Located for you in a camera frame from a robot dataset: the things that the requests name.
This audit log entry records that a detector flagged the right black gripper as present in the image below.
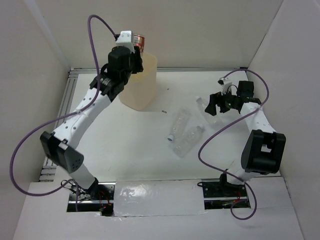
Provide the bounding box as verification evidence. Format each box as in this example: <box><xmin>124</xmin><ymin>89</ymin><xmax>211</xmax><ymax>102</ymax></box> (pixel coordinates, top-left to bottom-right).
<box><xmin>205</xmin><ymin>87</ymin><xmax>238</xmax><ymax>116</ymax></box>

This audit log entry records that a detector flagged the red cap labelled bottle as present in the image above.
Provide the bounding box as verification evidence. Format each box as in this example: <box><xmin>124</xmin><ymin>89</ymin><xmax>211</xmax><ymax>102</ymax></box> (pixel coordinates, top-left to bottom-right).
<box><xmin>133</xmin><ymin>33</ymin><xmax>145</xmax><ymax>54</ymax></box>

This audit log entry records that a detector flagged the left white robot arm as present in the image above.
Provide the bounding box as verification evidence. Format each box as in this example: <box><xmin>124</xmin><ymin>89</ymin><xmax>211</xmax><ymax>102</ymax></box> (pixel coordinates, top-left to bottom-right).
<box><xmin>40</xmin><ymin>46</ymin><xmax>143</xmax><ymax>200</ymax></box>

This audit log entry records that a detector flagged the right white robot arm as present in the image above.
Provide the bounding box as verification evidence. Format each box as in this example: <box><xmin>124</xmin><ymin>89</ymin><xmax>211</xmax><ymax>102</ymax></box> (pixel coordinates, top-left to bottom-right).
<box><xmin>204</xmin><ymin>78</ymin><xmax>286</xmax><ymax>196</ymax></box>

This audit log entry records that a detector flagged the beige plastic bin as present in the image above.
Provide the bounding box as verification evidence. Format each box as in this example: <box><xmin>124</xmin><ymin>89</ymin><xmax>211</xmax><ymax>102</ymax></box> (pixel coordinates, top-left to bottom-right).
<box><xmin>119</xmin><ymin>51</ymin><xmax>158</xmax><ymax>111</ymax></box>

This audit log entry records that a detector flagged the clear bottle back right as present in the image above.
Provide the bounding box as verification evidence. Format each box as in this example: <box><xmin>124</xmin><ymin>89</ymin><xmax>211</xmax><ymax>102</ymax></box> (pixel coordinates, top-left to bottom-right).
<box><xmin>195</xmin><ymin>96</ymin><xmax>226</xmax><ymax>128</ymax></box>

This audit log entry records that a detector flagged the clear bottle blue cap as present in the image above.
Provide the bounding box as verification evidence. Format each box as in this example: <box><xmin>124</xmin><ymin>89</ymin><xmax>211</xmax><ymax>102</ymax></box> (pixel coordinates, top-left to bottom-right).
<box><xmin>167</xmin><ymin>107</ymin><xmax>191</xmax><ymax>142</ymax></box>

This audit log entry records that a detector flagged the clear bottle centre upright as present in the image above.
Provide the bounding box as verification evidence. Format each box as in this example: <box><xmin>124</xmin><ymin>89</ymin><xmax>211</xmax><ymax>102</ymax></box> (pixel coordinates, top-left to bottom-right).
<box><xmin>172</xmin><ymin>125</ymin><xmax>205</xmax><ymax>158</ymax></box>

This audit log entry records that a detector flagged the aluminium frame rail back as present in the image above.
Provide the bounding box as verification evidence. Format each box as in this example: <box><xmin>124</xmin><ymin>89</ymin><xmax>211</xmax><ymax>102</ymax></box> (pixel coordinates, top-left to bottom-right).
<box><xmin>69</xmin><ymin>67</ymin><xmax>247</xmax><ymax>75</ymax></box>

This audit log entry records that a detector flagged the aluminium frame rail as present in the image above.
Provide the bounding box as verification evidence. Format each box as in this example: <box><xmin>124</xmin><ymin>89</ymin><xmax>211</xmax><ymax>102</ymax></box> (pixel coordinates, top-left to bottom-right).
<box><xmin>69</xmin><ymin>67</ymin><xmax>247</xmax><ymax>75</ymax></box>
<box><xmin>38</xmin><ymin>71</ymin><xmax>80</xmax><ymax>182</ymax></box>

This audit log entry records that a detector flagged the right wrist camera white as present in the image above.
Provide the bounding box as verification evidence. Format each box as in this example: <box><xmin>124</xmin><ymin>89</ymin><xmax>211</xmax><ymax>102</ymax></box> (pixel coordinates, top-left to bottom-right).
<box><xmin>218</xmin><ymin>77</ymin><xmax>233</xmax><ymax>95</ymax></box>

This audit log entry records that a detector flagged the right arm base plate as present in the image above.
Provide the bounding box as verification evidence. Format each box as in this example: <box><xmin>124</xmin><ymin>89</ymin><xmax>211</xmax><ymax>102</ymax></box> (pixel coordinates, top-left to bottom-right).
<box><xmin>197</xmin><ymin>180</ymin><xmax>250</xmax><ymax>210</ymax></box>

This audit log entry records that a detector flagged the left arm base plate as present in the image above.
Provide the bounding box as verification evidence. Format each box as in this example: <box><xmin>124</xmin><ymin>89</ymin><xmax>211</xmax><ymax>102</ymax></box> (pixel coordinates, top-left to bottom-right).
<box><xmin>65</xmin><ymin>182</ymin><xmax>116</xmax><ymax>217</ymax></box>

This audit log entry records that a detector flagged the aluminium frame rail left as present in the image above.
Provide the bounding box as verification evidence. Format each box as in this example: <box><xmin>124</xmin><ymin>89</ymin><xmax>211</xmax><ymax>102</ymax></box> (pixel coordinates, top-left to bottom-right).
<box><xmin>38</xmin><ymin>71</ymin><xmax>80</xmax><ymax>182</ymax></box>

